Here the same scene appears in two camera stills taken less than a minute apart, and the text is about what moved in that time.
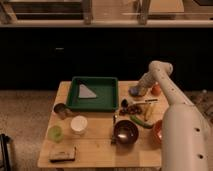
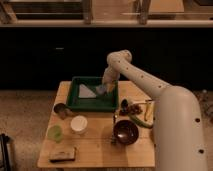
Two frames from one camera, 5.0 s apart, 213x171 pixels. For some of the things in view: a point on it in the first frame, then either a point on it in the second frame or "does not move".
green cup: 55,133 does not move
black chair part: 5,157 does not move
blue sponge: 133,91 → 101,89
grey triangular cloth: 84,92 does not move
